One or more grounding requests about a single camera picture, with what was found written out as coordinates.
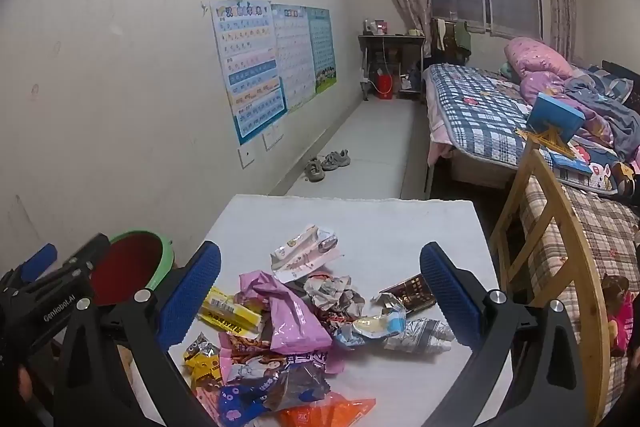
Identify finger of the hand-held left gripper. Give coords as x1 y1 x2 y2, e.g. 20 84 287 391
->
60 233 111 278
20 243 58 280

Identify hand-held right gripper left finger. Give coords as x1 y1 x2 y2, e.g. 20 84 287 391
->
52 241 222 427

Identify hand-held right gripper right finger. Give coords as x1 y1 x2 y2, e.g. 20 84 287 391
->
419 243 588 427

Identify yellow cardboard box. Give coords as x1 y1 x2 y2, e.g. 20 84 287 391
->
197 286 263 335

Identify brown gold cigarette pack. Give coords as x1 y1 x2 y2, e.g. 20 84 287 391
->
372 273 438 312

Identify green bin with red inside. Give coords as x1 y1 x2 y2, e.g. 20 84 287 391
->
90 229 177 308

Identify grey paper wrapper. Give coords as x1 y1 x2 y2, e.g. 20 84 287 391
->
302 273 367 320

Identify white grey patterned wrapper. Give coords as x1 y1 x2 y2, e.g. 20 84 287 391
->
384 318 456 354

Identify yellow and black small wrapper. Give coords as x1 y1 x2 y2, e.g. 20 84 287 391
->
182 332 223 389

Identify blue and white snack wrapper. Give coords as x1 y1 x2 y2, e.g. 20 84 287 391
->
332 311 408 349

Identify pink cartoon print wrapper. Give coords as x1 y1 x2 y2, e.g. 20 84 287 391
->
219 339 346 385

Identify pink plastic wrapper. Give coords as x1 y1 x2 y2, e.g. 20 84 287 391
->
239 271 335 355

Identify pink white crushed carton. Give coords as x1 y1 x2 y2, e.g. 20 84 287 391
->
270 223 345 283

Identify blue dotted wrapper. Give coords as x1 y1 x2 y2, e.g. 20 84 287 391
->
215 382 281 423

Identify dark brown wrapper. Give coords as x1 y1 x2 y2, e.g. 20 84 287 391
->
262 361 332 413

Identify brown plaid mattress cover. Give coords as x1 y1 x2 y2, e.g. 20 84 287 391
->
520 177 640 358

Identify doll in pink dress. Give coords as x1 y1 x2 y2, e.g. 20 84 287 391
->
602 274 633 356

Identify orange wrapper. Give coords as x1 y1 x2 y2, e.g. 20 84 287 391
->
272 397 377 427

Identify yellow wooden stand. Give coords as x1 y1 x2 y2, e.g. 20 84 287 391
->
515 126 581 158

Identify bed with blue plaid blanket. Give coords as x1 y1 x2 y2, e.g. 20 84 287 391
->
422 63 621 188

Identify cartoon print pillow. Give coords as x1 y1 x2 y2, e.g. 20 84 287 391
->
550 142 637 198

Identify blue box on bed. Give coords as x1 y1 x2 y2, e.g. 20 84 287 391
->
526 92 586 142

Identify blue grey clothing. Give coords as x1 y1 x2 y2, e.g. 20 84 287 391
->
565 67 640 162

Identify pink quilt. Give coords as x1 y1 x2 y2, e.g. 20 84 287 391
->
504 37 616 142

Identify clothes on chair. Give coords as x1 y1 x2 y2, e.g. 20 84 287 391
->
431 18 472 58

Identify black metal desk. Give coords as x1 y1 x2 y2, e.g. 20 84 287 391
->
358 32 426 101

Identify white double wall switch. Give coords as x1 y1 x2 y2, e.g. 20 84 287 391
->
262 122 285 152

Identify wall poster with coloured rows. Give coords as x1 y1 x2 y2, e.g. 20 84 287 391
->
210 0 290 146

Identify pink chart wall poster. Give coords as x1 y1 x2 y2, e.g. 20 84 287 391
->
270 4 318 112

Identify teal chart wall poster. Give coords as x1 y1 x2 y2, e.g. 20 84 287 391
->
306 7 338 94

